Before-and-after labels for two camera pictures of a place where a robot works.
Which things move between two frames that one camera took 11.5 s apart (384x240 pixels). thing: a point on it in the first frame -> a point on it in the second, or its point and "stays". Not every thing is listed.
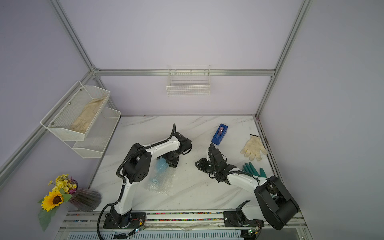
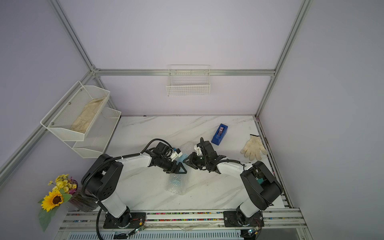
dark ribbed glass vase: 85,200 stays
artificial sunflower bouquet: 63,187 stays
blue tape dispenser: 219,134 stays
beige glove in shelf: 88,115 stays
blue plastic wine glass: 162,166 -> 177,182
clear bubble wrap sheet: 163,177 -> 181,184
